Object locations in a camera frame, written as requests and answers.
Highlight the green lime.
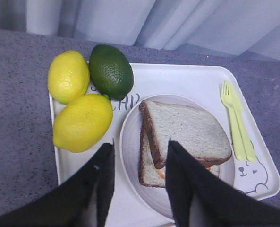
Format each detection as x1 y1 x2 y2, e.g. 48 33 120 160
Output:
89 44 134 101

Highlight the bottom bread slice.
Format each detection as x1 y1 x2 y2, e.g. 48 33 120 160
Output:
138 122 223 188

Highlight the light yellow plastic knife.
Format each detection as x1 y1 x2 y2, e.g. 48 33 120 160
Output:
231 89 257 162

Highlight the yellow lemon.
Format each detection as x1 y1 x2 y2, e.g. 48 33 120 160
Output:
48 50 90 104
53 94 113 153

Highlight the light yellow plastic fork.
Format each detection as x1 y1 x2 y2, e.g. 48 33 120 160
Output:
221 81 246 161

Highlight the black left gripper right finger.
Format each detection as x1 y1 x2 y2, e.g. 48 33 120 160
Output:
166 141 280 227

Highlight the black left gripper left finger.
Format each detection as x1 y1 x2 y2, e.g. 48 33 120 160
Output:
0 143 115 227

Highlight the grey curtain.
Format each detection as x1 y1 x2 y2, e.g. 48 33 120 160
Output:
0 0 280 61

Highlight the white bread slice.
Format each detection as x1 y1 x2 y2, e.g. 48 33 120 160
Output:
139 100 232 169

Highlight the white rectangular tray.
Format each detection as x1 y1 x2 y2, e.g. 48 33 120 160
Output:
55 63 280 227

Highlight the fried egg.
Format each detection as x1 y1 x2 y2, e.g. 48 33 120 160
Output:
156 166 220 179

